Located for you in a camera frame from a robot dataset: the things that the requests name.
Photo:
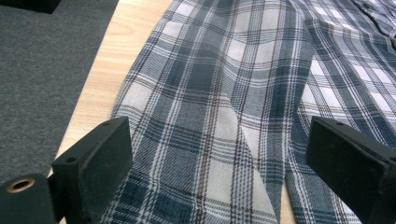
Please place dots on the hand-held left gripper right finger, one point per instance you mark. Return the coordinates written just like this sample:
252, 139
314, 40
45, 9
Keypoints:
351, 161

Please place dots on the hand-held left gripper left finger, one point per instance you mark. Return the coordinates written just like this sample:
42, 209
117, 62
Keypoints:
93, 161

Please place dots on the blue white plaid shirt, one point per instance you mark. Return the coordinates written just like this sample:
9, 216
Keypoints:
218, 109

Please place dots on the black floor stand base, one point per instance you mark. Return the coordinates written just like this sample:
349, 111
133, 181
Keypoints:
28, 4

